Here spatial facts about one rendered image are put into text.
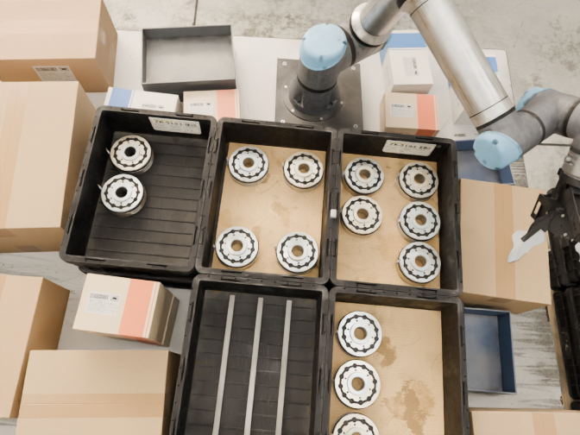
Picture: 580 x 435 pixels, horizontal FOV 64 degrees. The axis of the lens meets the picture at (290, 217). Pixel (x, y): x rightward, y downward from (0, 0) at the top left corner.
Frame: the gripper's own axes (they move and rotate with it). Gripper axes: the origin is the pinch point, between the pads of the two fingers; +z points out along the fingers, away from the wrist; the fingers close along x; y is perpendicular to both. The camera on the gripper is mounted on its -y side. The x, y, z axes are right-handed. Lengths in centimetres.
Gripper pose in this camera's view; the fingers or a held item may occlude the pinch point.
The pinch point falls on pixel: (545, 271)
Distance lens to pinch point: 108.7
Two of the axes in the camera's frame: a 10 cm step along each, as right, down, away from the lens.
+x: -9.9, -1.7, 0.0
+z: -1.5, 8.9, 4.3
